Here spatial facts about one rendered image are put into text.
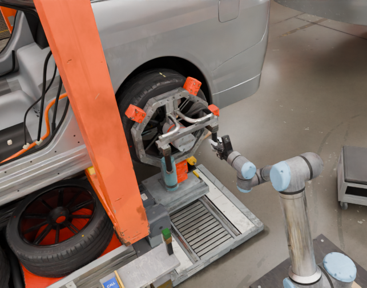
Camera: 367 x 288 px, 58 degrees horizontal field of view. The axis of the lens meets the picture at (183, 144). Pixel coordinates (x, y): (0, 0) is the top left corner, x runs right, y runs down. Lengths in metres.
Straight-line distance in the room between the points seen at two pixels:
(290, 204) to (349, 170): 1.29
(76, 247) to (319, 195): 1.93
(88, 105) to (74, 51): 0.22
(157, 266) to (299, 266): 0.78
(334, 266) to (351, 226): 1.05
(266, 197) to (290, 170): 1.45
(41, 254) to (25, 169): 0.51
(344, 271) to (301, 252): 0.26
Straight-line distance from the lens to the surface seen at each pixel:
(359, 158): 2.88
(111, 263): 2.22
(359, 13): 3.99
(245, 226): 2.59
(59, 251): 2.18
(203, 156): 3.24
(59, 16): 1.26
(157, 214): 2.28
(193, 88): 2.10
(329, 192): 3.03
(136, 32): 1.96
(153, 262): 2.03
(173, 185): 2.26
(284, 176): 1.44
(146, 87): 2.06
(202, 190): 2.72
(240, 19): 2.35
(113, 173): 1.62
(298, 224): 1.57
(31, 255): 2.24
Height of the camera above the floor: 2.15
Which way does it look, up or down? 39 degrees down
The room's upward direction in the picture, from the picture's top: 7 degrees counter-clockwise
